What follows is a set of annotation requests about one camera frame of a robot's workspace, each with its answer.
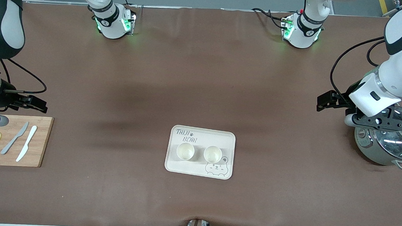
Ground brown table cover sheet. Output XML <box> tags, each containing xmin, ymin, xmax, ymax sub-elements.
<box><xmin>0</xmin><ymin>0</ymin><xmax>402</xmax><ymax>226</ymax></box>

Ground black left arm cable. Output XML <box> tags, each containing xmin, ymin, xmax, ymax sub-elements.
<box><xmin>328</xmin><ymin>33</ymin><xmax>386</xmax><ymax>107</ymax></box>

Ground cream bear print tray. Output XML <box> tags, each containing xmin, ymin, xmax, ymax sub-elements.
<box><xmin>164</xmin><ymin>124</ymin><xmax>237</xmax><ymax>181</ymax></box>

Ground white plastic knife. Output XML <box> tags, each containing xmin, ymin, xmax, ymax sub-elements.
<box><xmin>16</xmin><ymin>125</ymin><xmax>38</xmax><ymax>163</ymax></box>

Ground grey plastic knife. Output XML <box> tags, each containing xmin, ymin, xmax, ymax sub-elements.
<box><xmin>0</xmin><ymin>120</ymin><xmax>29</xmax><ymax>157</ymax></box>

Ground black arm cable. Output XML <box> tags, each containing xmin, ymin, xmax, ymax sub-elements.
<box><xmin>328</xmin><ymin>33</ymin><xmax>386</xmax><ymax>107</ymax></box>
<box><xmin>0</xmin><ymin>57</ymin><xmax>49</xmax><ymax>96</ymax></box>

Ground wooden cutting board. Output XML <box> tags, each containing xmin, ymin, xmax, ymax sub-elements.
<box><xmin>0</xmin><ymin>114</ymin><xmax>54</xmax><ymax>169</ymax></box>

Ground black base cable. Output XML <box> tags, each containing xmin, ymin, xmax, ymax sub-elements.
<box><xmin>250</xmin><ymin>7</ymin><xmax>288</xmax><ymax>29</ymax></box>

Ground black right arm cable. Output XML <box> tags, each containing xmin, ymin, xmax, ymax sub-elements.
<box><xmin>0</xmin><ymin>57</ymin><xmax>49</xmax><ymax>96</ymax></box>

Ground grey pot with glass lid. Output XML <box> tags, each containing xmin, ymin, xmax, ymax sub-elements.
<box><xmin>352</xmin><ymin>125</ymin><xmax>402</xmax><ymax>170</ymax></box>

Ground glass pot lid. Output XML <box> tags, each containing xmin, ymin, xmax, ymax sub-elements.
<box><xmin>373</xmin><ymin>105</ymin><xmax>402</xmax><ymax>161</ymax></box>

